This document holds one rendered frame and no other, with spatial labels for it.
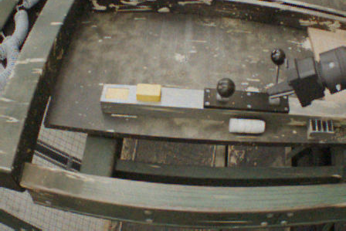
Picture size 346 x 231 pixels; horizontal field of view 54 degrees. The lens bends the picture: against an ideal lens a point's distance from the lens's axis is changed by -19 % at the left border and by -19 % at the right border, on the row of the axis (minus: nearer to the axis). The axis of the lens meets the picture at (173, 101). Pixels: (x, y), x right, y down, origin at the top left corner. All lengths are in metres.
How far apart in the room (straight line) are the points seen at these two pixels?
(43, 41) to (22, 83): 0.15
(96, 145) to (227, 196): 0.33
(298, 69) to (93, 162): 0.49
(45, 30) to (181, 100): 0.41
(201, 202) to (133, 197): 0.13
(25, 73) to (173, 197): 0.45
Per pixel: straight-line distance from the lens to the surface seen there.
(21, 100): 0.88
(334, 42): 1.18
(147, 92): 0.88
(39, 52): 0.97
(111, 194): 0.76
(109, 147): 0.92
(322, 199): 0.80
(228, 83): 0.77
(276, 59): 0.85
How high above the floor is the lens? 1.90
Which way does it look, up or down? 22 degrees down
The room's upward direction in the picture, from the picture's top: 64 degrees counter-clockwise
